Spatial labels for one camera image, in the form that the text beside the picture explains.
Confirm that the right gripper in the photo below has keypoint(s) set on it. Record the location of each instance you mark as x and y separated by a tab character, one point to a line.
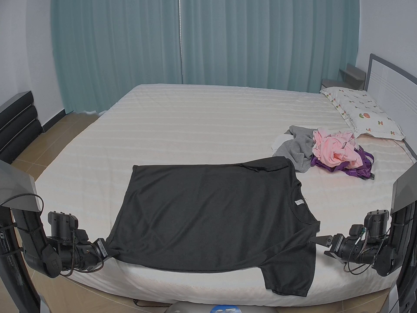
342	248

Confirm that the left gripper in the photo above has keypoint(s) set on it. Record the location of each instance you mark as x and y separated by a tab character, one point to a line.
96	253

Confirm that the black T-shirt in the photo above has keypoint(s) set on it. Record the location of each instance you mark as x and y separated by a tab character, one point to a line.
211	214

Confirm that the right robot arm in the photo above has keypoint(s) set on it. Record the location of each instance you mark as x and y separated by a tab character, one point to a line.
376	223

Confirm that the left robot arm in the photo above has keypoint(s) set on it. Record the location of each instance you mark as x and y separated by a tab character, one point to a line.
62	223

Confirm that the bed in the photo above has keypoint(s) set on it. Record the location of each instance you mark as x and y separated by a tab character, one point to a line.
195	126

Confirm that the purple garment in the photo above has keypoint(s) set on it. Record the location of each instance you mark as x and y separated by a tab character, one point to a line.
358	170

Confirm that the pink garment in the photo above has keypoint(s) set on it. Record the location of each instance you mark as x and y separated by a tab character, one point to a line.
329	148

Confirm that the grey garment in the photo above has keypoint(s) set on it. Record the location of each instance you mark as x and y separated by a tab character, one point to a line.
293	150

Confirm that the white garment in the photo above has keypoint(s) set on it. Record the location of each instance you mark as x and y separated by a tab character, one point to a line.
280	141

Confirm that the white printed pillow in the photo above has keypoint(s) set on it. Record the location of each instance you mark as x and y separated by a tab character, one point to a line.
361	112

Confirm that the black chest of drawers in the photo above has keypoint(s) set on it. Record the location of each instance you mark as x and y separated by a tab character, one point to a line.
16	122

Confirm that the grey bedside table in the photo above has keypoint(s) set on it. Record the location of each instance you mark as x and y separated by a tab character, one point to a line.
350	77

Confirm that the blue-green curtain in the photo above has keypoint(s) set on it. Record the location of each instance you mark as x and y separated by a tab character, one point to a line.
260	28
114	44

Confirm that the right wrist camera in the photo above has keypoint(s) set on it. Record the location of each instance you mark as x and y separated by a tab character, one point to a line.
356	231

